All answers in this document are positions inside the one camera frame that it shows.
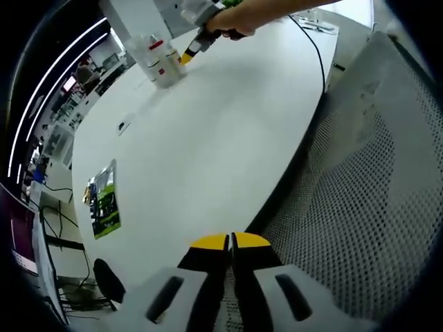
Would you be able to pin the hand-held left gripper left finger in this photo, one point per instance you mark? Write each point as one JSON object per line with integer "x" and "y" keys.
{"x": 204, "y": 283}

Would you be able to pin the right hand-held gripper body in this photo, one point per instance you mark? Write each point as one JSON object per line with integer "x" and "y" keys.
{"x": 200, "y": 12}

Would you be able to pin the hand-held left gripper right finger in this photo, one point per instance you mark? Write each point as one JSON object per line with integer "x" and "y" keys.
{"x": 256, "y": 287}

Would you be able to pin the red collar skincare pump bottle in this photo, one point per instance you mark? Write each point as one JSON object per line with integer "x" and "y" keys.
{"x": 156, "y": 45}

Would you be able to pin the person's right hand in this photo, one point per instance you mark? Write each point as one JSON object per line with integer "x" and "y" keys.
{"x": 232, "y": 20}

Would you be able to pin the black rounded object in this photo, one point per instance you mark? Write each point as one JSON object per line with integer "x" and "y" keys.
{"x": 108, "y": 280}

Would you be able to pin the small dark object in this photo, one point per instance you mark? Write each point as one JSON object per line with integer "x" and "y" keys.
{"x": 121, "y": 125}

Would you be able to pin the green printed packet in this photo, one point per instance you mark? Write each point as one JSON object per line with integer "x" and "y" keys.
{"x": 105, "y": 204}

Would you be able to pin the small far monitor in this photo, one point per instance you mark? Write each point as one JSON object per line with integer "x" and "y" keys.
{"x": 69, "y": 84}

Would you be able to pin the grey perforated chair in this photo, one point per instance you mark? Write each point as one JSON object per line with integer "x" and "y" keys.
{"x": 363, "y": 190}

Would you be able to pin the long ceiling light strip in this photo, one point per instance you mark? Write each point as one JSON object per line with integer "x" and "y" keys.
{"x": 38, "y": 114}
{"x": 45, "y": 79}

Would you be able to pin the white desk black legs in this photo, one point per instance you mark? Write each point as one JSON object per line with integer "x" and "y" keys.
{"x": 52, "y": 198}

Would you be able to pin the maroon screen monitor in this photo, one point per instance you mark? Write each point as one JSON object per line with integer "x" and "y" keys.
{"x": 19, "y": 235}

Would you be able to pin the blue bin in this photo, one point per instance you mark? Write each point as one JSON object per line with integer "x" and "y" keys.
{"x": 40, "y": 175}

